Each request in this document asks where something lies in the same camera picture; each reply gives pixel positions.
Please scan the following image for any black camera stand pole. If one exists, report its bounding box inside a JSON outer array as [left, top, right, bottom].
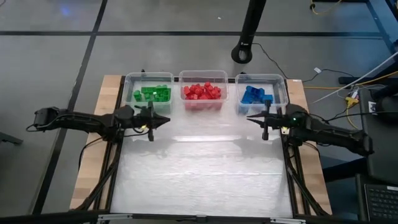
[[231, 0, 267, 65]]

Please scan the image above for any black floor cable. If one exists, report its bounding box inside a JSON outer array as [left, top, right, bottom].
[[251, 42, 357, 84]]

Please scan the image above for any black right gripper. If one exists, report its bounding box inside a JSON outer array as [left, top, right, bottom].
[[246, 99, 301, 141]]

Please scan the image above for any clear plastic bin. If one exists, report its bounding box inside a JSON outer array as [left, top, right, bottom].
[[178, 70, 229, 112], [122, 72, 175, 114], [234, 73, 289, 114]]

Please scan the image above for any black monitor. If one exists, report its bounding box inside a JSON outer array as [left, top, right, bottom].
[[359, 86, 398, 187]]

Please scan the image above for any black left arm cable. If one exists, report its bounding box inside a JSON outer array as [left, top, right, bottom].
[[79, 136, 105, 170]]

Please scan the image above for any grey furniture foot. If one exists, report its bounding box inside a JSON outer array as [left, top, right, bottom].
[[0, 132, 24, 146]]

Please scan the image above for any white floor cable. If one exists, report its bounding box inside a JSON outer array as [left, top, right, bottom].
[[307, 51, 398, 106]]

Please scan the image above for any dark metal beam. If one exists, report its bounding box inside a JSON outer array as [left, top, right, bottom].
[[365, 0, 398, 54]]

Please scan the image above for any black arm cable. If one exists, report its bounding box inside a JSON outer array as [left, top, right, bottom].
[[79, 136, 105, 170], [307, 110, 398, 124]]

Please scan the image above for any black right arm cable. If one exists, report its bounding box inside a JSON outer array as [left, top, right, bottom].
[[307, 110, 398, 124]]

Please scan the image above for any black laptop keyboard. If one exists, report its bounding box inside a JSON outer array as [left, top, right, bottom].
[[356, 174, 398, 223]]

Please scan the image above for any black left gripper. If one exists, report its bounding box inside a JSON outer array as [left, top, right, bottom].
[[123, 100, 171, 142]]

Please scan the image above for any yellow floor cable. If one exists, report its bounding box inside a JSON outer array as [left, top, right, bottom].
[[309, 0, 343, 16], [303, 70, 398, 91]]

